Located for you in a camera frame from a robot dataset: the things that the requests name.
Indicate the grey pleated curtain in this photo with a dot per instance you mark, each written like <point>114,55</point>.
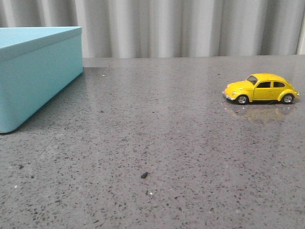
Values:
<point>170,28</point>

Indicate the light blue plastic box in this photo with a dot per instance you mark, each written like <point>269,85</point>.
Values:
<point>35,64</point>

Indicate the yellow toy beetle car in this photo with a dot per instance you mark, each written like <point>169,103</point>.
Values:
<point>261,87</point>

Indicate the small black debris piece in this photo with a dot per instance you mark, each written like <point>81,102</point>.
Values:
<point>144,175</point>

